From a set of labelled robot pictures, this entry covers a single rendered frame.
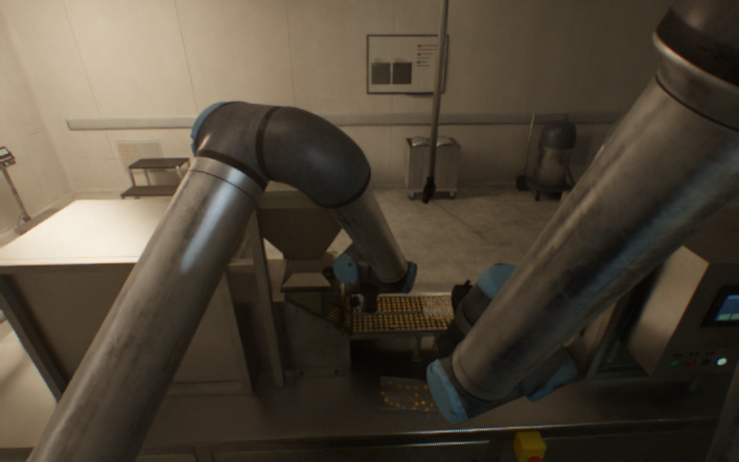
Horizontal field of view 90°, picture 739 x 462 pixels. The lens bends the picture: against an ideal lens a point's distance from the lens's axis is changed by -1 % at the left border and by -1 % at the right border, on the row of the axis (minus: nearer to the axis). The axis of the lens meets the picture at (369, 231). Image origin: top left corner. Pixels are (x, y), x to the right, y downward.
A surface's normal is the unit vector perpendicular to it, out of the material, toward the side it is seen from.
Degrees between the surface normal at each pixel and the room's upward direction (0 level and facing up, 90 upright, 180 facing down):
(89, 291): 90
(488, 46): 90
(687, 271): 90
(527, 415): 0
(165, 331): 67
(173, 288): 58
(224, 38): 90
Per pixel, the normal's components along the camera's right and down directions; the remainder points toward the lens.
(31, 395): 0.00, -0.88
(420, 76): 0.04, 0.48
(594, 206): -0.96, 0.10
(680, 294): -1.00, 0.02
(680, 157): -0.75, 0.42
